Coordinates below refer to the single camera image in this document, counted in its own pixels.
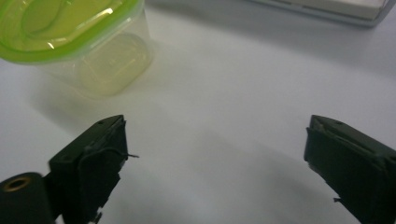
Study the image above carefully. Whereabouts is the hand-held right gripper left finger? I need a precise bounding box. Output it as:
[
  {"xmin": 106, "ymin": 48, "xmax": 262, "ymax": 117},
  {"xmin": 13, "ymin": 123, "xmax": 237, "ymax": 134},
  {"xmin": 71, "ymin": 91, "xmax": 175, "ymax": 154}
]
[{"xmin": 48, "ymin": 114, "xmax": 139, "ymax": 224}]

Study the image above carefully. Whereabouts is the white wire rack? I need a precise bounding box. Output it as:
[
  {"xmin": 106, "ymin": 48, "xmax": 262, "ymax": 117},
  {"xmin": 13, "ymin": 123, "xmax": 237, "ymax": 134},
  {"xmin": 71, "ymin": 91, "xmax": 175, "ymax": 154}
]
[{"xmin": 246, "ymin": 0, "xmax": 396, "ymax": 29}]

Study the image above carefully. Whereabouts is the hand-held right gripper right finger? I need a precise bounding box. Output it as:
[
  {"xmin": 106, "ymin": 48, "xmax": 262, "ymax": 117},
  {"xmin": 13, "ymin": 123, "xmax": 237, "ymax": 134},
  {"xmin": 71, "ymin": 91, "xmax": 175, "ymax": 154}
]
[{"xmin": 304, "ymin": 114, "xmax": 396, "ymax": 224}]

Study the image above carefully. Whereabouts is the green plastic bowl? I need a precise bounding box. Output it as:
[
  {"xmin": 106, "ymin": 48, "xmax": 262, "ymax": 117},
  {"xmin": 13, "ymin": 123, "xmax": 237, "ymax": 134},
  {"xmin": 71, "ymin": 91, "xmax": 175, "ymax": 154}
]
[{"xmin": 0, "ymin": 0, "xmax": 154, "ymax": 98}]

